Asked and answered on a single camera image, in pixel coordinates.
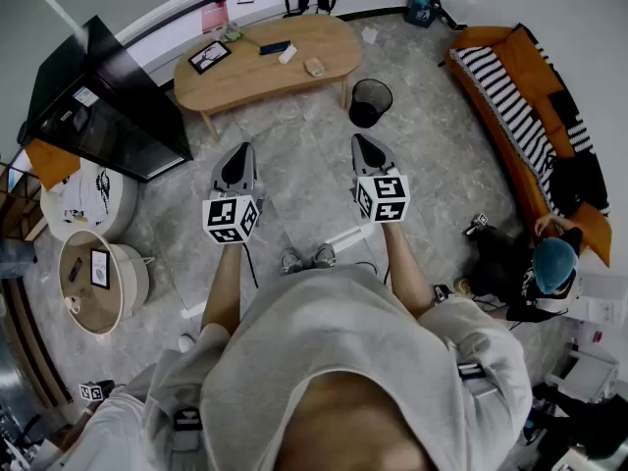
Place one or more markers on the person's head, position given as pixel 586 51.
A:
pixel 353 425

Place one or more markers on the wooden coffee table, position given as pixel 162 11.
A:
pixel 255 74

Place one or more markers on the black white patterned throw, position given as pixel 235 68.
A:
pixel 564 106

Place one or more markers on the black white striped blanket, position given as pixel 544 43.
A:
pixel 505 96

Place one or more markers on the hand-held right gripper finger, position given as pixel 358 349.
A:
pixel 380 161
pixel 358 160

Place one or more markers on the orange sofa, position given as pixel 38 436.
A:
pixel 525 57

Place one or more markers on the white round pouf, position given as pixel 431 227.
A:
pixel 122 199

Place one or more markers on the white paper sheets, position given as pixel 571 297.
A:
pixel 603 307

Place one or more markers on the black framed deer picture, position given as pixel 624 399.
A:
pixel 209 57

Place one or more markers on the person's left forearm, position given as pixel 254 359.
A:
pixel 223 287

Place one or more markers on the white printed cloth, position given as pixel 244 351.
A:
pixel 86 196

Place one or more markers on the red book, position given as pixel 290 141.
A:
pixel 215 17

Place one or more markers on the black remote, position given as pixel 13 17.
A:
pixel 75 269

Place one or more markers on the white paper scrap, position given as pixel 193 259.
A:
pixel 370 36

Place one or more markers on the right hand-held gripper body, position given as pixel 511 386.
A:
pixel 385 199

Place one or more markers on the white rectangular box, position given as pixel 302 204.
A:
pixel 287 55

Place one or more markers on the wooden shelf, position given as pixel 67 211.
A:
pixel 19 204

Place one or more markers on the black framed white print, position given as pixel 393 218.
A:
pixel 99 269

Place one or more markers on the person's right forearm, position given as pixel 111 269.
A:
pixel 404 273

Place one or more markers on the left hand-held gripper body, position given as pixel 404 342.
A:
pixel 223 216

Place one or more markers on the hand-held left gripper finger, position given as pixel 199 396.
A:
pixel 223 177
pixel 249 174

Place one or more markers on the dark blue remote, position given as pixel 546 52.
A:
pixel 275 47

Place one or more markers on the person's right shoe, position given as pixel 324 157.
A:
pixel 325 256

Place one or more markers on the person's left shoe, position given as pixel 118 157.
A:
pixel 291 262

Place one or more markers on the artificial flower bunch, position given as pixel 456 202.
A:
pixel 230 32

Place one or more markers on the person's grey hoodie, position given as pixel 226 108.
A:
pixel 343 322

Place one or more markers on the person's shoe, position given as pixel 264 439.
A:
pixel 325 256
pixel 291 262

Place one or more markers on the black bag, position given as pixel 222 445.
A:
pixel 579 182

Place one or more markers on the white stool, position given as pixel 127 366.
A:
pixel 584 371

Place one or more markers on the black waste bin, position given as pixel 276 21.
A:
pixel 370 97

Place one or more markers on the round wooden side table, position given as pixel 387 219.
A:
pixel 132 277

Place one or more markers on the black cabinet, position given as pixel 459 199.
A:
pixel 113 111

